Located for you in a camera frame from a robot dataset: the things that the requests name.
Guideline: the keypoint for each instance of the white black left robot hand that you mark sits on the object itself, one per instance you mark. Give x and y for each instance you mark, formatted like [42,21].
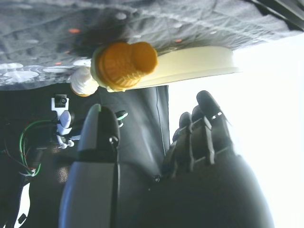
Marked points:
[204,190]

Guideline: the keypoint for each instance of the ice cream toy yellow cream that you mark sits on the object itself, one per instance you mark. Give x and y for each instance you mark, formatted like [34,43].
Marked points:
[123,64]

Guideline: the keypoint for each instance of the ice cream toy white cream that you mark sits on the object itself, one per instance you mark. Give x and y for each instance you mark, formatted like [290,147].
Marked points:
[82,82]

